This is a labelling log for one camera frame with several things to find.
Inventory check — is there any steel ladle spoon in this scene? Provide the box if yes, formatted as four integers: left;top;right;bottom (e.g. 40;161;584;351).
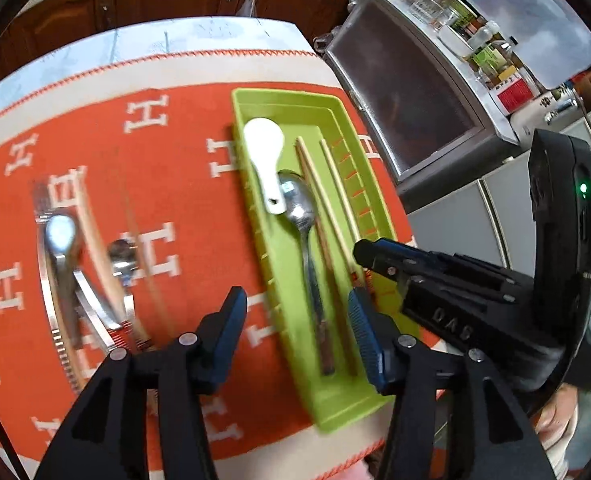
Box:
45;210;83;350

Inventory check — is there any steel fork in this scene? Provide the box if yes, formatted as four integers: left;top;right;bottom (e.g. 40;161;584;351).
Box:
32;179;124;334

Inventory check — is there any red label jar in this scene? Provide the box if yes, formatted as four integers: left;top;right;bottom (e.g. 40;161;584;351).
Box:
489;74;534;116

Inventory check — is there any steel cabinet appliance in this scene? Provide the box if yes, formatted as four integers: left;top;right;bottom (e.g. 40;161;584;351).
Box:
323;0;520;212

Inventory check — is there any small steel teaspoon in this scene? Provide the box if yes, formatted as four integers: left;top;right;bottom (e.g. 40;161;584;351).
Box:
108;238;149;350

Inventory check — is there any white ceramic soup spoon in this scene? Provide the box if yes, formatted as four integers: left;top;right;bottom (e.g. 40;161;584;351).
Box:
242;117;286;216

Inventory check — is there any orange H-pattern blanket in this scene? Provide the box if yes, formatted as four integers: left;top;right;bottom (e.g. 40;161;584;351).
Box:
0;49;446;480

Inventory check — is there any wooden chopstick red band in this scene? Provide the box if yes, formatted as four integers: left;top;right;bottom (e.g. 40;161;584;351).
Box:
71;170;151;351

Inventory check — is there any person's right hand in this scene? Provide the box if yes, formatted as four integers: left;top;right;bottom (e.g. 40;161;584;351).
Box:
534;384;579;479

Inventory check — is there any green plastic utensil tray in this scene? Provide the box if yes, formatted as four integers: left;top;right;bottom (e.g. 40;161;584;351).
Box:
232;88;410;434

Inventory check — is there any large steel spoon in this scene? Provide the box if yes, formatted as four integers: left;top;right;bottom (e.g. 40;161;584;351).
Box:
278;170;335;376

